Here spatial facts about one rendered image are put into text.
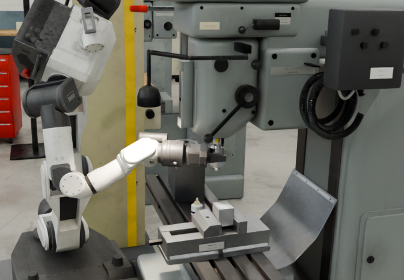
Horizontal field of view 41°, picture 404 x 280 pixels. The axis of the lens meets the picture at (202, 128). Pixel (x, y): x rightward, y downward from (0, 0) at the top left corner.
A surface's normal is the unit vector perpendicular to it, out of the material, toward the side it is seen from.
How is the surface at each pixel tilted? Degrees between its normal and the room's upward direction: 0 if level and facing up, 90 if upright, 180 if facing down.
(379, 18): 90
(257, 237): 90
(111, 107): 90
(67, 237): 104
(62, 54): 58
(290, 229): 45
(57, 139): 72
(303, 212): 63
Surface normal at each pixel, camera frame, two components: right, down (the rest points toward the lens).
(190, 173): 0.17, 0.26
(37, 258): 0.02, -0.96
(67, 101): 0.94, -0.13
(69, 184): 0.17, -0.04
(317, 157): -0.96, 0.06
